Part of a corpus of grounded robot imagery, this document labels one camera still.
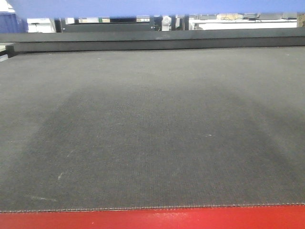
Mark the blue plastic tray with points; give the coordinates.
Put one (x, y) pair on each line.
(122, 8)

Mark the dark grey table mat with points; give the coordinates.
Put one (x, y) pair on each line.
(152, 129)

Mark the white background table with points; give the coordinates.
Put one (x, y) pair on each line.
(240, 24)

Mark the black metal frame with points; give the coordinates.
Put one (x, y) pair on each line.
(131, 23)

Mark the red table edge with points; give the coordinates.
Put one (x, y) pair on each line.
(262, 217)

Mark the blue fabric partition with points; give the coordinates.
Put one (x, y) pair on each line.
(11, 23)

